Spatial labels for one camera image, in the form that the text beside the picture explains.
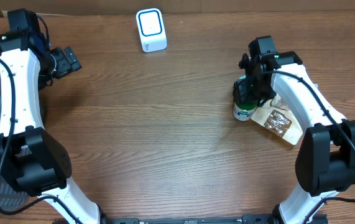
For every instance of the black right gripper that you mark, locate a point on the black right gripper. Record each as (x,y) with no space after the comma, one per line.
(245,96)

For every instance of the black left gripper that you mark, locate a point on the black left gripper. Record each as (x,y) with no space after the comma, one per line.
(69,63)

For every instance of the beige brown bag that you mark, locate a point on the beige brown bag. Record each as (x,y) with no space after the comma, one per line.
(276,116)

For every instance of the green lid white jar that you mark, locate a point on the green lid white jar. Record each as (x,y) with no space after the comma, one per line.
(244,112)

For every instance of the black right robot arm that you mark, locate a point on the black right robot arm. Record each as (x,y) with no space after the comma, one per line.
(325,164)

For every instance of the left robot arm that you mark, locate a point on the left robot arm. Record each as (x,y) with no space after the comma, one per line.
(60,190)

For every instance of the white barcode scanner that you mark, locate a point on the white barcode scanner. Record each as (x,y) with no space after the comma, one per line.
(151,30)

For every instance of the brown cardboard backdrop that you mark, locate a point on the brown cardboard backdrop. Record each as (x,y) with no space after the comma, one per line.
(115,7)

